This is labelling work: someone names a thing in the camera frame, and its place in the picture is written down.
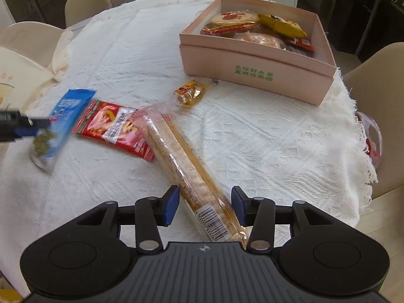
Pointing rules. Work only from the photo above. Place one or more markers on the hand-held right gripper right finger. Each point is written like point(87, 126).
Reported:
point(239, 205)

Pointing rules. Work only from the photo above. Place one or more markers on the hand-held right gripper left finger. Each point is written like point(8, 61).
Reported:
point(170, 205)

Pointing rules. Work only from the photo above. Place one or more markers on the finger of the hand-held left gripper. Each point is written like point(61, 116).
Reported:
point(25, 132)
point(19, 119)

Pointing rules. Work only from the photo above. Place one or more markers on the long clear biscuit packet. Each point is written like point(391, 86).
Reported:
point(186, 170)

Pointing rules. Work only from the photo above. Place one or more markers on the blue cookie packet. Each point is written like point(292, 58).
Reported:
point(68, 107)

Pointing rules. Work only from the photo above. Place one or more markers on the pink cardboard box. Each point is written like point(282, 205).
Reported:
point(252, 69)

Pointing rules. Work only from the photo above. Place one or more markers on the clear pastry packet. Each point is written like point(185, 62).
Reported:
point(262, 39)

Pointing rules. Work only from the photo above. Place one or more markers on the small red square packet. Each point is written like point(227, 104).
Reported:
point(303, 44)

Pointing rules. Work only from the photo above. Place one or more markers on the yellow panda snack packet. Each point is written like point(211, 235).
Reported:
point(284, 26)

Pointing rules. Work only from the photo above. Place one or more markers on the round rice cracker packet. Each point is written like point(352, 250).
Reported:
point(233, 17)

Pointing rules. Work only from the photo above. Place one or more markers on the cream cartoon printed bag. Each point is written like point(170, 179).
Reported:
point(19, 69)

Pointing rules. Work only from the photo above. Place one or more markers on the white textured tablecloth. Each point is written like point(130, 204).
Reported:
point(268, 139)

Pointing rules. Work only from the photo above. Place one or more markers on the beige dining chair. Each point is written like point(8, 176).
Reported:
point(28, 33)
point(375, 79)
point(86, 3)

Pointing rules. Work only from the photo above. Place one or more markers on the small orange candy packet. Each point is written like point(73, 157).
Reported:
point(191, 93)

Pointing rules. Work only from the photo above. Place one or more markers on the dark glass cabinet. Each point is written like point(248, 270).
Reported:
point(38, 0)

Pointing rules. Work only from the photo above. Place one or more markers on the red and white plastic bag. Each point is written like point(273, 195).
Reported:
point(374, 145)

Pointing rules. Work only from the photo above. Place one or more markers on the black tank stand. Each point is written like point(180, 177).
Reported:
point(378, 28)

